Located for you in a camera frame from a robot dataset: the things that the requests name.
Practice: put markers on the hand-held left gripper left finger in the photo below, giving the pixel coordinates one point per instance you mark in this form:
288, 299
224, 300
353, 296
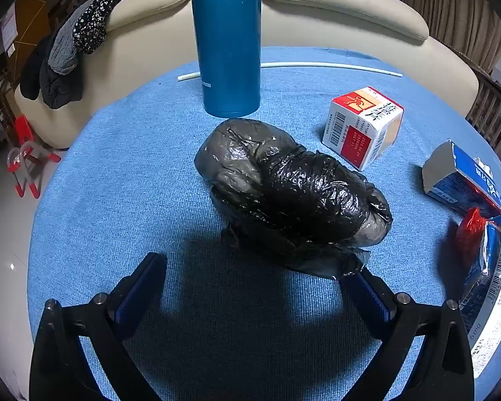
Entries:
137, 288

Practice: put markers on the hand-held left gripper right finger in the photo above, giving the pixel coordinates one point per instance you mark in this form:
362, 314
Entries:
369, 296

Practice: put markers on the red wrapper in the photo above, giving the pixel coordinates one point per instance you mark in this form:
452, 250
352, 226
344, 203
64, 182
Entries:
469, 234

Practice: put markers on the black plastic bag bundle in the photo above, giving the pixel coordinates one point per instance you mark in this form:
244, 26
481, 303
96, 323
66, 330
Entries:
292, 188

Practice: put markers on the torn blue and white box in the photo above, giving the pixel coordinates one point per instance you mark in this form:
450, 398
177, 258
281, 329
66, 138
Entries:
455, 179

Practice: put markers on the red and white carton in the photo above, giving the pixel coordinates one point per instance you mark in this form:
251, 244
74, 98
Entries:
359, 133

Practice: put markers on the blue tablecloth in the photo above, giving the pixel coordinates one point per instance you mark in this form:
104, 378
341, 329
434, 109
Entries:
150, 175

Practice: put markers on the red plastic stool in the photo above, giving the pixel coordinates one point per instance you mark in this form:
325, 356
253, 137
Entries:
23, 129

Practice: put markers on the dark jacket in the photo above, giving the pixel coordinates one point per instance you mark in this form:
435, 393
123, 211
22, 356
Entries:
58, 87

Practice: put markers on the wooden crib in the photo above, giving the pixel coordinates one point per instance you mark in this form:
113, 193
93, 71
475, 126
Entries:
488, 108

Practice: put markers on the thin white tube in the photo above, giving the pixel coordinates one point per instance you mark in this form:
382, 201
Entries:
317, 64

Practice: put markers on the grey garment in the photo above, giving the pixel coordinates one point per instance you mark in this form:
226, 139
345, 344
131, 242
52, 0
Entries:
64, 46

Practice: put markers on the blue insulated bottle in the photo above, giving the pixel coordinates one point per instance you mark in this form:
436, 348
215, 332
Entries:
225, 41

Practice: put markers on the beige leather sofa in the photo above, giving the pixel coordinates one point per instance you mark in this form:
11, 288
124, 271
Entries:
338, 21

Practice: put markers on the black floral garment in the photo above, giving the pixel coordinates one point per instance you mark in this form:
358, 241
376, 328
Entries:
96, 12

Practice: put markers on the beige curtain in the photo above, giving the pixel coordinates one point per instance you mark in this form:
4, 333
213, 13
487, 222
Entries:
451, 8

